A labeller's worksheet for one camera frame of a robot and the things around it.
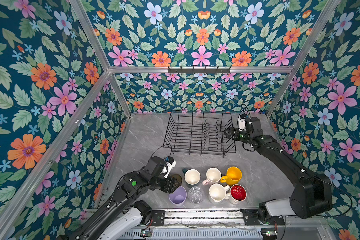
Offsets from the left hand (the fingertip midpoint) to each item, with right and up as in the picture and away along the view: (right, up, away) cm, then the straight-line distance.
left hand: (177, 181), depth 69 cm
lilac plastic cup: (-1, -13, +11) cm, 17 cm away
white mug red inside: (+32, -11, +11) cm, 35 cm away
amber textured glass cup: (-1, -4, +13) cm, 13 cm away
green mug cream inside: (+7, -4, +17) cm, 18 cm away
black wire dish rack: (+10, +21, +39) cm, 45 cm away
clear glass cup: (+9, -12, +12) cm, 19 cm away
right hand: (+29, +24, +16) cm, 41 cm away
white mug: (+20, -10, +10) cm, 25 cm away
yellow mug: (+32, -3, +18) cm, 36 cm away
